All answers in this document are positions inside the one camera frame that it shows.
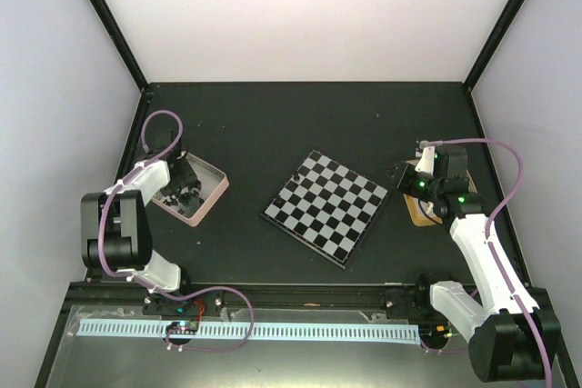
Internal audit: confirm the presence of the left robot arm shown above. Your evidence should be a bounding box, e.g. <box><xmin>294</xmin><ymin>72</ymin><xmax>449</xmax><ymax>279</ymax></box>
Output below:
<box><xmin>80</xmin><ymin>129</ymin><xmax>204</xmax><ymax>314</ymax></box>

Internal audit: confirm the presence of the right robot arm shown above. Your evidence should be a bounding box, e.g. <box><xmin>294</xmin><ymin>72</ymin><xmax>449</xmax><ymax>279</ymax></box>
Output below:
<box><xmin>386</xmin><ymin>140</ymin><xmax>561</xmax><ymax>386</ymax></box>

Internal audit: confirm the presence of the black chess pieces pile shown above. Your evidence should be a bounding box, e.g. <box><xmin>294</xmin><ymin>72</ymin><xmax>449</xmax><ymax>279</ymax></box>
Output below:
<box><xmin>161</xmin><ymin>181</ymin><xmax>204</xmax><ymax>218</ymax></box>

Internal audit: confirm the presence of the small circuit board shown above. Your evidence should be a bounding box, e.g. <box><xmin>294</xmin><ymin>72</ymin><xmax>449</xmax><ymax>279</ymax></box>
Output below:
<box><xmin>166</xmin><ymin>321</ymin><xmax>199</xmax><ymax>335</ymax></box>

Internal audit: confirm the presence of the pink metal tin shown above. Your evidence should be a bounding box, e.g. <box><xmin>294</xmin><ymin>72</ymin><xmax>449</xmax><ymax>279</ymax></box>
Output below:
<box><xmin>152</xmin><ymin>153</ymin><xmax>229</xmax><ymax>227</ymax></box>

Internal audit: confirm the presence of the orange metal tin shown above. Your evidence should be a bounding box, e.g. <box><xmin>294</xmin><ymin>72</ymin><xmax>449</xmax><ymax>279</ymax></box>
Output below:
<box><xmin>403</xmin><ymin>158</ymin><xmax>477</xmax><ymax>227</ymax></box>

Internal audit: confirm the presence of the black and white chessboard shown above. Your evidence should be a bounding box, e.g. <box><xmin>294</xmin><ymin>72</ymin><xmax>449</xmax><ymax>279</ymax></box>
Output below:
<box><xmin>260</xmin><ymin>150</ymin><xmax>389</xmax><ymax>269</ymax></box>

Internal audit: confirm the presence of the black aluminium rail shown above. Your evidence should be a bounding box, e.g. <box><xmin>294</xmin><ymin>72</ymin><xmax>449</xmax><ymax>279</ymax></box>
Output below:
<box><xmin>64</xmin><ymin>282</ymin><xmax>437</xmax><ymax>319</ymax></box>

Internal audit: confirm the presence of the light blue slotted cable duct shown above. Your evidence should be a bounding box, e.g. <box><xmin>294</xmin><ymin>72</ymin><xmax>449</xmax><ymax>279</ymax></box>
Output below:
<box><xmin>76</xmin><ymin>319</ymin><xmax>420</xmax><ymax>345</ymax></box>

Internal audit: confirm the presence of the left black frame post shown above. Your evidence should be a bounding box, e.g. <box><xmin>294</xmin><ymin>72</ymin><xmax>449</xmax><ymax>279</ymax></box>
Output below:
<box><xmin>89</xmin><ymin>0</ymin><xmax>148</xmax><ymax>92</ymax></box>

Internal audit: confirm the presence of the black frame post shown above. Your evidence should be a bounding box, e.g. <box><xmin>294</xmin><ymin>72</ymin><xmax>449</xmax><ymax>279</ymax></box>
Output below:
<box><xmin>463</xmin><ymin>0</ymin><xmax>526</xmax><ymax>92</ymax></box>
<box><xmin>89</xmin><ymin>0</ymin><xmax>148</xmax><ymax>92</ymax></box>

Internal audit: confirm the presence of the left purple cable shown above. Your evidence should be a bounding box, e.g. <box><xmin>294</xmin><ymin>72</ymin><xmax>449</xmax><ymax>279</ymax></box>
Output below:
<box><xmin>97</xmin><ymin>110</ymin><xmax>255</xmax><ymax>353</ymax></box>

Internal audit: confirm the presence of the right black frame post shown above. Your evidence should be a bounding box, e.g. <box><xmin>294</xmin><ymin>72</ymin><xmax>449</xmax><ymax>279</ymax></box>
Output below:
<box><xmin>463</xmin><ymin>0</ymin><xmax>526</xmax><ymax>92</ymax></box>

